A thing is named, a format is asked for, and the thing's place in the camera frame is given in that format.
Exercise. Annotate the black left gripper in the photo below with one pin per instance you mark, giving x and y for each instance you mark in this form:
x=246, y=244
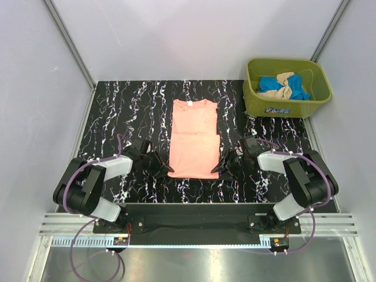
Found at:
x=160, y=165

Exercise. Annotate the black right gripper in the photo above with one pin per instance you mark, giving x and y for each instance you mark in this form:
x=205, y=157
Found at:
x=229, y=155

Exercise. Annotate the pink t shirt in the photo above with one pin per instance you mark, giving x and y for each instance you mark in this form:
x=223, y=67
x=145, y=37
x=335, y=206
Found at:
x=194, y=143

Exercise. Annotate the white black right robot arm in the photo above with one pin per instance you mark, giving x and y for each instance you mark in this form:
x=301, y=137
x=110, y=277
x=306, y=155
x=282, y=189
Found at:
x=310, y=181

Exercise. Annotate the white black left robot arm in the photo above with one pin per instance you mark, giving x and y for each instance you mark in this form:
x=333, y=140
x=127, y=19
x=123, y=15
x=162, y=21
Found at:
x=79, y=191

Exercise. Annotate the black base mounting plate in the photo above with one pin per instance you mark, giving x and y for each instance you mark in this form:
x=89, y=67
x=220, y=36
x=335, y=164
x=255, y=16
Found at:
x=197, y=224

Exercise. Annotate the blue t shirt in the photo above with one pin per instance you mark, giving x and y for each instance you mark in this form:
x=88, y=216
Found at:
x=298, y=93

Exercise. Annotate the olive green plastic bin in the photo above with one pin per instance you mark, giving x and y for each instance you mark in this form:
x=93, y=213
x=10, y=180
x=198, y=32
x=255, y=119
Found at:
x=313, y=79

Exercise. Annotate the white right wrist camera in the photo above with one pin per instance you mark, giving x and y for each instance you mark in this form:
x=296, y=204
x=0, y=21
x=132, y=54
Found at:
x=239, y=151

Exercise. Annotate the right slotted cable duct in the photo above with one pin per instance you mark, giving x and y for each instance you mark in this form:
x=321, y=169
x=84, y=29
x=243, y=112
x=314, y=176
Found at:
x=275, y=243

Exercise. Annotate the slotted cable duct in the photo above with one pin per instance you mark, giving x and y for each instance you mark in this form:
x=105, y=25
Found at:
x=90, y=241
x=275, y=243

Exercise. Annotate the aluminium frame rail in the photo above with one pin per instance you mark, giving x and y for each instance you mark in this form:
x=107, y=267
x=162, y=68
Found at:
x=326, y=224

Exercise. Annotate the left slotted cable duct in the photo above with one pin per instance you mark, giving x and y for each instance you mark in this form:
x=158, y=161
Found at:
x=90, y=241

